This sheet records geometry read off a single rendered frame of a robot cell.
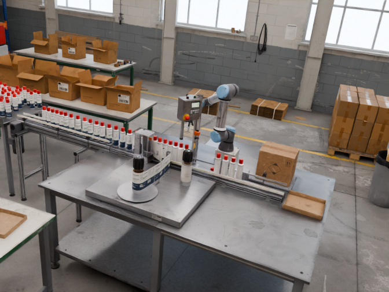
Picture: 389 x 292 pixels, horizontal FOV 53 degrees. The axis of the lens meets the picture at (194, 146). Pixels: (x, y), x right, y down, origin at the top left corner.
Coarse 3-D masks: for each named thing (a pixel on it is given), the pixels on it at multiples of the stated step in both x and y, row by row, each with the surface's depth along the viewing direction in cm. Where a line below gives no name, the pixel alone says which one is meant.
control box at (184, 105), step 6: (186, 96) 330; (192, 96) 332; (180, 102) 325; (186, 102) 322; (180, 108) 327; (186, 108) 324; (192, 108) 327; (198, 108) 330; (180, 114) 328; (186, 114) 326; (192, 114) 329; (198, 114) 333; (180, 120) 330; (186, 120) 329; (192, 120) 333
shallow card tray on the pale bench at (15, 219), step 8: (0, 208) 269; (0, 216) 266; (8, 216) 267; (16, 216) 267; (24, 216) 265; (0, 224) 258; (8, 224) 259; (16, 224) 255; (0, 232) 250; (8, 232) 248
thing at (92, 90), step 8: (80, 72) 499; (88, 72) 512; (80, 80) 497; (88, 80) 512; (96, 80) 518; (104, 80) 516; (112, 80) 498; (80, 88) 499; (88, 88) 495; (96, 88) 477; (104, 88) 489; (88, 96) 500; (96, 96) 496; (104, 96) 494; (104, 104) 498
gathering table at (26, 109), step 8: (24, 104) 448; (16, 112) 423; (32, 112) 427; (40, 112) 435; (0, 120) 392; (8, 120) 402; (40, 120) 446; (8, 136) 405; (8, 144) 408; (8, 152) 410; (8, 160) 413; (8, 168) 417; (48, 168) 474; (8, 176) 422; (48, 176) 476
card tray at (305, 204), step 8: (296, 192) 321; (288, 200) 314; (296, 200) 315; (304, 200) 316; (312, 200) 317; (320, 200) 315; (288, 208) 300; (296, 208) 297; (304, 208) 305; (312, 208) 306; (320, 208) 307; (312, 216) 294; (320, 216) 292
